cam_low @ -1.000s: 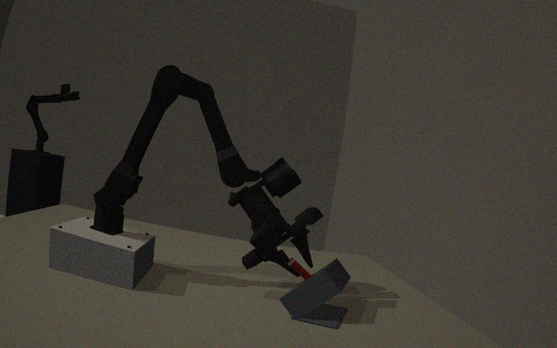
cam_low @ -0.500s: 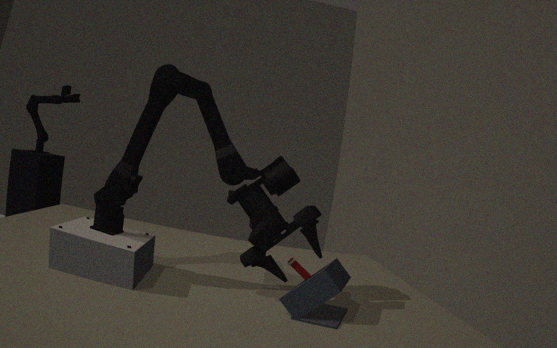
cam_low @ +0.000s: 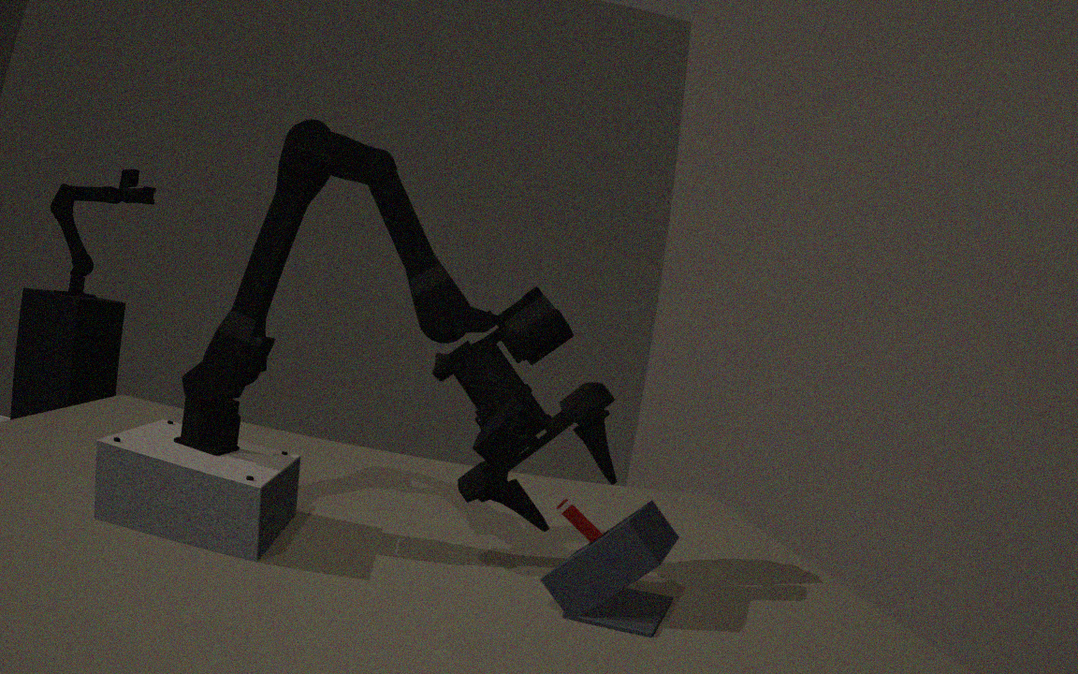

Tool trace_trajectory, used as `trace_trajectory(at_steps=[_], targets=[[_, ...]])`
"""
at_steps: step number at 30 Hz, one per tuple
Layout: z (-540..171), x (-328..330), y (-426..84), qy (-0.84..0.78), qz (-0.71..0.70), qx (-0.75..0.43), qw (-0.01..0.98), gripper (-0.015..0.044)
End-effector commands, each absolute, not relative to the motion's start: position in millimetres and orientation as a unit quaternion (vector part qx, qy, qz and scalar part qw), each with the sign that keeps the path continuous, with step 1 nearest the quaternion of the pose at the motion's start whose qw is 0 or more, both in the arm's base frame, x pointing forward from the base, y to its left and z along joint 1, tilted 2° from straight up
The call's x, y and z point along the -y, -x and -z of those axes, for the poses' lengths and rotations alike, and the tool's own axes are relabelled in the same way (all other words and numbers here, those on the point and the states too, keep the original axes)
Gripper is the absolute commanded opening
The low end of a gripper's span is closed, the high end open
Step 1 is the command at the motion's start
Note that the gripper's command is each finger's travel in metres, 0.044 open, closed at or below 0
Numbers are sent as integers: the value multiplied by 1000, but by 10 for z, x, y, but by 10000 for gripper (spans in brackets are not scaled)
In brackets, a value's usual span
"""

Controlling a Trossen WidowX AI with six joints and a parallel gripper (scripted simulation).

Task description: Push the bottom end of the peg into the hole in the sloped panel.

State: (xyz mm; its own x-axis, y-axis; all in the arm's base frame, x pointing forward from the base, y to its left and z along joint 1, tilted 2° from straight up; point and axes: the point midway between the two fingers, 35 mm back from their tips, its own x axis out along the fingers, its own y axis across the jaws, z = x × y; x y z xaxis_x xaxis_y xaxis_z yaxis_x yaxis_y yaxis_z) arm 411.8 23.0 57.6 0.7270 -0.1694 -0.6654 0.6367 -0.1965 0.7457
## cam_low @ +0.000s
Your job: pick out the dark red square peg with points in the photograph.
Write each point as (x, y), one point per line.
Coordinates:
(581, 523)

